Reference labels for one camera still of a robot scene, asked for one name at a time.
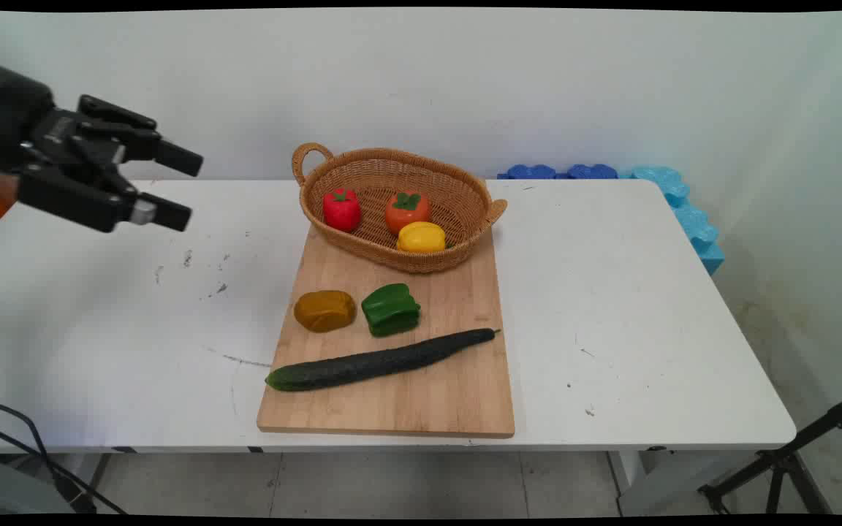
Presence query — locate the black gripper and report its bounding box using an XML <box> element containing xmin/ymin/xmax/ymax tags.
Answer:
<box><xmin>0</xmin><ymin>57</ymin><xmax>204</xmax><ymax>233</ymax></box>

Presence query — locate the long dark green cucumber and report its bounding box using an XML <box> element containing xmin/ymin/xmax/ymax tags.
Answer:
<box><xmin>265</xmin><ymin>328</ymin><xmax>501</xmax><ymax>392</ymax></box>

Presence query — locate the red toy bell pepper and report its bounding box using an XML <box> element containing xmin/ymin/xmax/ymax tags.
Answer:
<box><xmin>322</xmin><ymin>188</ymin><xmax>362</xmax><ymax>234</ymax></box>

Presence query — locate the brown toy potato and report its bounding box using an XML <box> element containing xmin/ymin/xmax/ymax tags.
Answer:
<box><xmin>294</xmin><ymin>290</ymin><xmax>357</xmax><ymax>334</ymax></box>

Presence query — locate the woven wicker basket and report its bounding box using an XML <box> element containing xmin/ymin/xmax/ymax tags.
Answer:
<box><xmin>292</xmin><ymin>142</ymin><xmax>508</xmax><ymax>274</ymax></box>

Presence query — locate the orange toy persimmon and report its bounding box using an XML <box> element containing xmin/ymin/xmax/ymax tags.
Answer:
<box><xmin>384</xmin><ymin>190</ymin><xmax>432</xmax><ymax>236</ymax></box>

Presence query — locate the green toy bell pepper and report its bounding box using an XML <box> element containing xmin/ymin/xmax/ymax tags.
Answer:
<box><xmin>360</xmin><ymin>283</ymin><xmax>422</xmax><ymax>338</ymax></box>

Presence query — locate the yellow toy bell pepper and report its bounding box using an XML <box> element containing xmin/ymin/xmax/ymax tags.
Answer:
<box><xmin>396</xmin><ymin>221</ymin><xmax>447</xmax><ymax>254</ymax></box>

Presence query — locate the wooden cutting board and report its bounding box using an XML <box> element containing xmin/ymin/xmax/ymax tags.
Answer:
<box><xmin>257</xmin><ymin>223</ymin><xmax>515</xmax><ymax>439</ymax></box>

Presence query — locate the cyan foam mat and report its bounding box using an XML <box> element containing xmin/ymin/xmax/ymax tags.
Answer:
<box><xmin>627</xmin><ymin>166</ymin><xmax>726</xmax><ymax>277</ymax></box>

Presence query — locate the white table leg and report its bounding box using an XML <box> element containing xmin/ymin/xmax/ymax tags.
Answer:
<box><xmin>606</xmin><ymin>447</ymin><xmax>758</xmax><ymax>517</ymax></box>

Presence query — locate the black tripod stand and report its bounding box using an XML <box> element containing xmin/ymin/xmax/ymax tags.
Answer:
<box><xmin>697</xmin><ymin>390</ymin><xmax>842</xmax><ymax>516</ymax></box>

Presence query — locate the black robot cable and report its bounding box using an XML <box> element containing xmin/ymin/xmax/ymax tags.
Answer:
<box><xmin>0</xmin><ymin>394</ymin><xmax>129</xmax><ymax>516</ymax></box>

